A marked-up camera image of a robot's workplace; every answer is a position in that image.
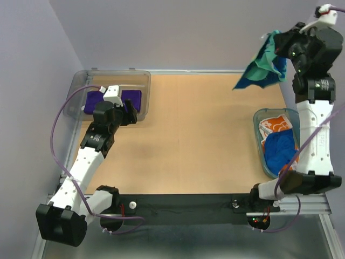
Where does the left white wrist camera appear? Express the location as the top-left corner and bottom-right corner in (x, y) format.
(99, 85), (123, 106)

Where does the blue towel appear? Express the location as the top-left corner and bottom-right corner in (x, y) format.
(264, 129), (298, 176)

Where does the yellow towel teal trim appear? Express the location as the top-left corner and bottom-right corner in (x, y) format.
(233, 30), (287, 90)

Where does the orange white patterned towel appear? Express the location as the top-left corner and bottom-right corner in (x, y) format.
(258, 114), (298, 171)

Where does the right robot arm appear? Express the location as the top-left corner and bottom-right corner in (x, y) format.
(248, 22), (343, 210)

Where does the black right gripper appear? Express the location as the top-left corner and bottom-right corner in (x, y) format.
(273, 22), (319, 73)

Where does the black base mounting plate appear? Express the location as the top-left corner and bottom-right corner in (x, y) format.
(100, 194), (280, 231)

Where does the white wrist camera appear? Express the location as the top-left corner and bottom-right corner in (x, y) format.
(99, 85), (123, 106)
(299, 4), (337, 33)

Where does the teal plastic bin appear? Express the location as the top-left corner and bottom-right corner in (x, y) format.
(253, 108), (300, 179)

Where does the purple towel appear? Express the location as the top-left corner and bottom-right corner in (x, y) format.
(81, 90), (142, 115)

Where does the smoky clear plastic bin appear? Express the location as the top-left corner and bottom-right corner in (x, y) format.
(63, 70), (152, 122)

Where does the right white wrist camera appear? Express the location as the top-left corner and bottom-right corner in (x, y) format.
(299, 4), (337, 33)

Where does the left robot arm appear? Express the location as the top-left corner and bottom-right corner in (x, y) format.
(36, 98), (137, 247)

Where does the aluminium frame rail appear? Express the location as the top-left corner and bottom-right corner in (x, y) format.
(31, 69), (340, 259)

